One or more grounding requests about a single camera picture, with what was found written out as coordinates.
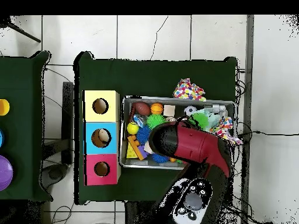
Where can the blue spiky rubber ball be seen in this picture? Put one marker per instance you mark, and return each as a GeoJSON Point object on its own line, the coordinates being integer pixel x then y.
{"type": "Point", "coordinates": [142, 134]}

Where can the plain wooden block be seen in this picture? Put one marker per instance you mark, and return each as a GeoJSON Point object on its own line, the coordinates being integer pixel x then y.
{"type": "Point", "coordinates": [169, 110]}

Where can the green spiky rubber ball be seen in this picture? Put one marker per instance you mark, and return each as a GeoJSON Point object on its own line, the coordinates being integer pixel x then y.
{"type": "Point", "coordinates": [199, 119]}
{"type": "Point", "coordinates": [155, 120]}

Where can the colourful polka dot cloth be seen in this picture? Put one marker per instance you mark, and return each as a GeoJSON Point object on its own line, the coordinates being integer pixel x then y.
{"type": "Point", "coordinates": [224, 128]}
{"type": "Point", "coordinates": [189, 91]}

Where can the mint green waffle cloth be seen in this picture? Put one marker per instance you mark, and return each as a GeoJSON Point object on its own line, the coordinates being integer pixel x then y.
{"type": "Point", "coordinates": [212, 117]}

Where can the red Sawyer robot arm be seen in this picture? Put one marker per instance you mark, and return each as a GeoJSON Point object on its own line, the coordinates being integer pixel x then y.
{"type": "Point", "coordinates": [193, 142]}

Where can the wooden box with three holes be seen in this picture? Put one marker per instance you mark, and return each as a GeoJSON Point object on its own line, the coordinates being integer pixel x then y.
{"type": "Point", "coordinates": [109, 109]}

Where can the small orange basketball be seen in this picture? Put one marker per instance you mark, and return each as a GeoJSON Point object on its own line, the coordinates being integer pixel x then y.
{"type": "Point", "coordinates": [157, 108]}

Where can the small brown football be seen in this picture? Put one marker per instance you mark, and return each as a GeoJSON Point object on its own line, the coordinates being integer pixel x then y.
{"type": "Point", "coordinates": [141, 108]}

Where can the yellow ball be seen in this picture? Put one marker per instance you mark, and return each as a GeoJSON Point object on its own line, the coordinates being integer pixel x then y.
{"type": "Point", "coordinates": [133, 128]}

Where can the yellow cheese wedge toy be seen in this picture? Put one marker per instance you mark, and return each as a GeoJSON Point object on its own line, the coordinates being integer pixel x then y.
{"type": "Point", "coordinates": [130, 152]}

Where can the small soccer ball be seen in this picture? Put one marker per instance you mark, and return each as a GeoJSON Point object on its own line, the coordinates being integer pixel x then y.
{"type": "Point", "coordinates": [190, 110]}

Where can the dark green tablecloth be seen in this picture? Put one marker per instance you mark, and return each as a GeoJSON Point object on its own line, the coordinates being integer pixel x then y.
{"type": "Point", "coordinates": [151, 79]}
{"type": "Point", "coordinates": [23, 77]}

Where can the silver toy robot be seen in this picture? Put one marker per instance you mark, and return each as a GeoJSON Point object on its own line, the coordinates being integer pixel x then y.
{"type": "Point", "coordinates": [218, 108]}

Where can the yellow plastic bowl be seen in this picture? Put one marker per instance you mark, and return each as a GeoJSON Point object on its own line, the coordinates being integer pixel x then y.
{"type": "Point", "coordinates": [4, 107]}

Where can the blue plastic bowl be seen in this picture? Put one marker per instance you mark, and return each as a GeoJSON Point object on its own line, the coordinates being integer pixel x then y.
{"type": "Point", "coordinates": [1, 137]}

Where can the purple plastic bowl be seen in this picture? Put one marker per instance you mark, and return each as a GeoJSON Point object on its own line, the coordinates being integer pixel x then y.
{"type": "Point", "coordinates": [5, 172]}

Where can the black tripod leg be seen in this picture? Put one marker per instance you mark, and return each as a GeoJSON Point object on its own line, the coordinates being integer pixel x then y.
{"type": "Point", "coordinates": [23, 32]}

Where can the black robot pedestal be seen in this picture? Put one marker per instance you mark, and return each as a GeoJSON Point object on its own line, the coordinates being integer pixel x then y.
{"type": "Point", "coordinates": [137, 214]}

